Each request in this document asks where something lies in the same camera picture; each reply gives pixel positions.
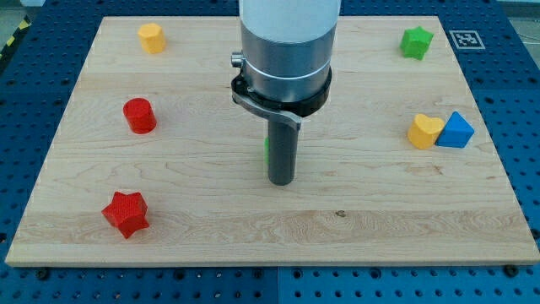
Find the red star block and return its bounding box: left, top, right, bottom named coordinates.
left=101, top=192, right=150, bottom=239

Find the green circle block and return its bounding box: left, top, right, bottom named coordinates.
left=263, top=137, right=269, bottom=165

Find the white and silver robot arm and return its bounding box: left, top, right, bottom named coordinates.
left=231, top=0, right=341, bottom=131

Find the blue triangle block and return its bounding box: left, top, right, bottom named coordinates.
left=435, top=111, right=474, bottom=149

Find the red cylinder block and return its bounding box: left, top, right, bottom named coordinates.
left=122, top=98, right=157, bottom=134

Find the black yellow hazard tape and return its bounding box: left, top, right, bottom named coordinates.
left=1, top=15, right=32, bottom=62

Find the white fiducial marker tag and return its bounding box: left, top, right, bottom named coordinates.
left=450, top=30, right=485, bottom=50

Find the green star block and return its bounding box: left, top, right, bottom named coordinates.
left=399, top=26, right=435, bottom=61

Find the yellow heart block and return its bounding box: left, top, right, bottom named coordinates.
left=407, top=113, right=445, bottom=149

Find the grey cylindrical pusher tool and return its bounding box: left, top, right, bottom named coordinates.
left=267, top=122, right=299, bottom=186

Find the yellow hexagon block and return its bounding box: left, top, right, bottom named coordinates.
left=138, top=23, right=166, bottom=54

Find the light wooden board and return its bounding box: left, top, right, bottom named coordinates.
left=6, top=16, right=539, bottom=267

